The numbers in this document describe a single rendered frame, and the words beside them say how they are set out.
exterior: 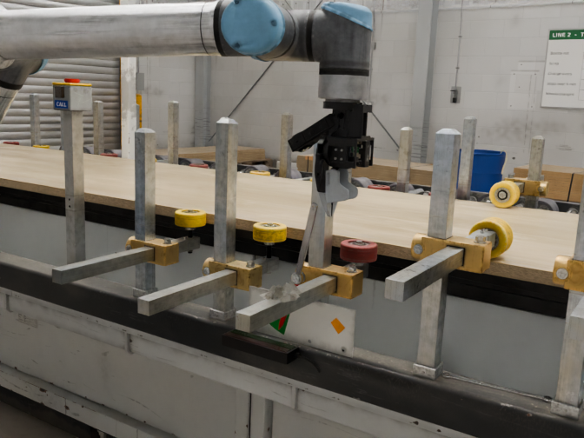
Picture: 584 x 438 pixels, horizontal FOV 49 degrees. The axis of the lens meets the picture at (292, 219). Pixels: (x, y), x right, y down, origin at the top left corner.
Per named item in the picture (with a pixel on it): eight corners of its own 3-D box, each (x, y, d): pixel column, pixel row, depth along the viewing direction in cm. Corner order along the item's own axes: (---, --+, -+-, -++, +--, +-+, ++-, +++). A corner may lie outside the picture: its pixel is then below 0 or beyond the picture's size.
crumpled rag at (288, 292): (287, 305, 110) (288, 292, 110) (255, 297, 114) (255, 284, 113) (314, 293, 117) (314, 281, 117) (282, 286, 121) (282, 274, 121)
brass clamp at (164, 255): (162, 267, 154) (162, 246, 153) (122, 257, 161) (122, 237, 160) (180, 262, 159) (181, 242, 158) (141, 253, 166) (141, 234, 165)
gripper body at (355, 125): (354, 172, 113) (358, 102, 111) (312, 168, 117) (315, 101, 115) (373, 169, 119) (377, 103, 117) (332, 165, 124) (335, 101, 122)
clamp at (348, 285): (350, 300, 128) (352, 275, 127) (293, 287, 135) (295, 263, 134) (363, 293, 132) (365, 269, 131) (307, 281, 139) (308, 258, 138)
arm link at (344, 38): (323, 6, 119) (377, 7, 117) (320, 76, 121) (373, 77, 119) (312, -2, 110) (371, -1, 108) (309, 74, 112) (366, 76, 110)
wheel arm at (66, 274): (62, 288, 133) (61, 268, 133) (51, 286, 135) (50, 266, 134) (200, 251, 170) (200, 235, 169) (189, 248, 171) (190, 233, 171)
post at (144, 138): (145, 321, 161) (144, 129, 152) (135, 318, 163) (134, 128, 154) (155, 318, 164) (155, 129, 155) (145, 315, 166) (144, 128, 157)
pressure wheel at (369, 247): (364, 300, 135) (368, 247, 133) (331, 293, 140) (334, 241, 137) (380, 291, 142) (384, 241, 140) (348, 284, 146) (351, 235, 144)
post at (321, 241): (318, 352, 134) (330, 120, 125) (303, 348, 136) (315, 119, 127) (326, 347, 137) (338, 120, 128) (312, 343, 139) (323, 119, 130)
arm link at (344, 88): (309, 74, 114) (335, 76, 122) (308, 102, 115) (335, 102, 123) (355, 75, 109) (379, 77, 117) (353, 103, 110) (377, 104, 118)
